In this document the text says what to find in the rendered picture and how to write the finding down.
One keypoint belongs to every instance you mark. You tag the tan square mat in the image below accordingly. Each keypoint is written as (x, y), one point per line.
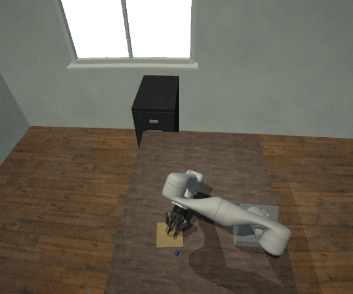
(165, 240)

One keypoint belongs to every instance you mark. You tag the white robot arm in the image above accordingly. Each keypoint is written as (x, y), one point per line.
(275, 236)

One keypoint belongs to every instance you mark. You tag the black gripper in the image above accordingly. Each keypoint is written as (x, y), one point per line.
(178, 215)

